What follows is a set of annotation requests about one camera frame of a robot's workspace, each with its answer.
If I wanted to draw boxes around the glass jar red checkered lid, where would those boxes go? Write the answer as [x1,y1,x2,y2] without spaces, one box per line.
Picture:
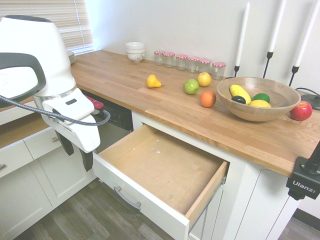
[175,54,189,71]
[211,61,227,81]
[153,50,166,66]
[187,56,200,74]
[198,58,212,76]
[163,52,176,69]

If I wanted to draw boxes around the green lime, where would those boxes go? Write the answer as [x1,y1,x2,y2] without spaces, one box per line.
[251,92,271,104]

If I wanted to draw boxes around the green apple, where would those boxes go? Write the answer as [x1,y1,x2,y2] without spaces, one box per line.
[183,78,200,95]

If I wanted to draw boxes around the white side cabinet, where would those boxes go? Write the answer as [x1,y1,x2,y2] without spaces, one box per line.
[0,99,103,240]

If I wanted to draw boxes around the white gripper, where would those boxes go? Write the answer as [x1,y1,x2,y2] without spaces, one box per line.
[41,113,101,173]

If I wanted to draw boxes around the plain white bowl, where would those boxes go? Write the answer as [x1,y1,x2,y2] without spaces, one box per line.
[125,41,146,54]

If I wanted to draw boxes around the black round base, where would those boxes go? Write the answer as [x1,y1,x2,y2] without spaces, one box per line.
[299,93,320,111]

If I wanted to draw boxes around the thin black cable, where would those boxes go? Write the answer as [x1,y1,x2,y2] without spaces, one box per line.
[295,87,320,97]

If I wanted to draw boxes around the yellow pear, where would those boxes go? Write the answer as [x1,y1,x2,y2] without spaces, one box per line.
[145,74,163,89]

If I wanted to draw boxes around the white island cabinet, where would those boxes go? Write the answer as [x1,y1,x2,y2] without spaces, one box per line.
[131,111,301,240]

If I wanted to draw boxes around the tall white candle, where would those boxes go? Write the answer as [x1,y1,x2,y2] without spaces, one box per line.
[235,1,251,67]
[268,0,288,53]
[293,0,320,68]

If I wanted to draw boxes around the black avocado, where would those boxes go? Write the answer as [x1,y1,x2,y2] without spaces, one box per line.
[231,95,247,105]

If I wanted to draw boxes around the stack of white plates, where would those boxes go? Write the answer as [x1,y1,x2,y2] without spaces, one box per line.
[66,50,77,65]

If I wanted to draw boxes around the white window blinds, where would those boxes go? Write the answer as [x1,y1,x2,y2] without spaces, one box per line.
[0,0,95,55]

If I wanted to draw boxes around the large wooden bowl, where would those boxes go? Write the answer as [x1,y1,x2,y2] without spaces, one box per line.
[216,76,302,123]

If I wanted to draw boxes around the red cloth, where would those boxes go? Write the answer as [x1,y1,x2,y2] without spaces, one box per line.
[84,94,105,111]

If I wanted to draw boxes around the white drawer with wooden inside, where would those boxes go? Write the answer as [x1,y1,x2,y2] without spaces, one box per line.
[92,124,230,240]

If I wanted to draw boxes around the patterned white bowl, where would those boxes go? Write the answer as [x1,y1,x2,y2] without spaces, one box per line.
[126,51,146,63]

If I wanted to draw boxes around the black Ulanzi clamp mount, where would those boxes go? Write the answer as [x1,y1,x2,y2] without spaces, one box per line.
[285,141,320,201]

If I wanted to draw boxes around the orange peach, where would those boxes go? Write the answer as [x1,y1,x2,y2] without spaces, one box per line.
[199,90,217,109]

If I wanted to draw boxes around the yellow lemon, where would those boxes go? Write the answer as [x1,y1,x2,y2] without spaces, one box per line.
[248,99,272,109]

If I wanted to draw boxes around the yellow apple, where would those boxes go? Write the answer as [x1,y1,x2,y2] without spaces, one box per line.
[197,72,212,88]

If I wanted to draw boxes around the stainless steel dishwasher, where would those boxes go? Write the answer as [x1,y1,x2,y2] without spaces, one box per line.
[83,91,135,155]

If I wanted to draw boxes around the red apple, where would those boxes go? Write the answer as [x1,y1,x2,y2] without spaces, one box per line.
[289,100,314,122]

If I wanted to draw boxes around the yellow banana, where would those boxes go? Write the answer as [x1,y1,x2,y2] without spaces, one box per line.
[229,84,252,105]

